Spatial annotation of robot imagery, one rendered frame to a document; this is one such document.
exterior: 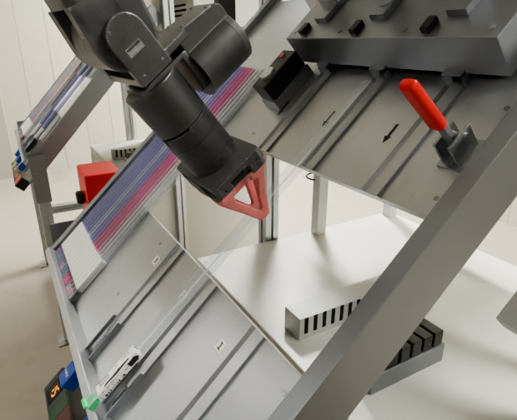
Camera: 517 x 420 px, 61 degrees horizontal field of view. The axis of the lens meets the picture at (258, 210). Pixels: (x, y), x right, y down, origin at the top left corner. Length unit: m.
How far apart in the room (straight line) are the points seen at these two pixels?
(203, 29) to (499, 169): 0.29
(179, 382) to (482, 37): 0.45
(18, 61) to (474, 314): 4.01
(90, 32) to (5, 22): 4.00
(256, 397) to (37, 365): 1.53
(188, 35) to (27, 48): 3.97
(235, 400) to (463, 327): 0.58
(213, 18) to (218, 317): 0.31
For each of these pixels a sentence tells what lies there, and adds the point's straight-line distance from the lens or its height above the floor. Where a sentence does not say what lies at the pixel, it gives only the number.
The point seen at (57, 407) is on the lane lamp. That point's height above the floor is 0.66.
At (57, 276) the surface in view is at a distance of 0.85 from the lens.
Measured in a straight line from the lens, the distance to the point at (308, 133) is 0.60.
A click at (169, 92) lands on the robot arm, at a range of 0.42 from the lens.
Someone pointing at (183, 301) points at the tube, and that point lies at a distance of 0.52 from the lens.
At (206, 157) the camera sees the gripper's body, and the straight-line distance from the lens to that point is 0.45.
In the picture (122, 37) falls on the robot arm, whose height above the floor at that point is 1.12.
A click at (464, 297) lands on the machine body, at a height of 0.62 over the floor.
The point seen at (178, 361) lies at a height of 0.79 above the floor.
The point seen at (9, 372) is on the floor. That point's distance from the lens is 1.92.
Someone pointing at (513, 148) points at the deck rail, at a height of 1.03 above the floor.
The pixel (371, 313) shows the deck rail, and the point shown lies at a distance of 0.38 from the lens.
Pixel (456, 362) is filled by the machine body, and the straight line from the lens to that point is 0.84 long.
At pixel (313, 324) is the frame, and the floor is 0.65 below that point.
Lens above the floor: 1.12
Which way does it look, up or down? 21 degrees down
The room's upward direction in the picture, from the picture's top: straight up
